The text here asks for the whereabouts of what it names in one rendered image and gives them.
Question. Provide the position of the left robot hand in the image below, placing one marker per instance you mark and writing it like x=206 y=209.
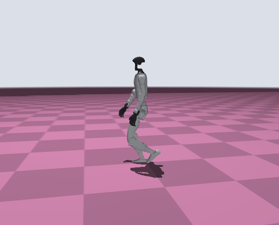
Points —
x=133 y=118

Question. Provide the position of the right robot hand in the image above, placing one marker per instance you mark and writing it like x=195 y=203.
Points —
x=122 y=110

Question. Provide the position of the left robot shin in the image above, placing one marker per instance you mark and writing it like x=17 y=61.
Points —
x=139 y=145

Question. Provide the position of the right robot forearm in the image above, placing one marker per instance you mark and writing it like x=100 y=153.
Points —
x=131 y=99

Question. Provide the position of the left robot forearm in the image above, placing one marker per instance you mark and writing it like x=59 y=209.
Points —
x=139 y=103

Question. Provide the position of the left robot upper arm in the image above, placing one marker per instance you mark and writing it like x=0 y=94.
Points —
x=141 y=79

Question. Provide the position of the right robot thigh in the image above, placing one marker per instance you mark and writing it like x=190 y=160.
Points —
x=135 y=134

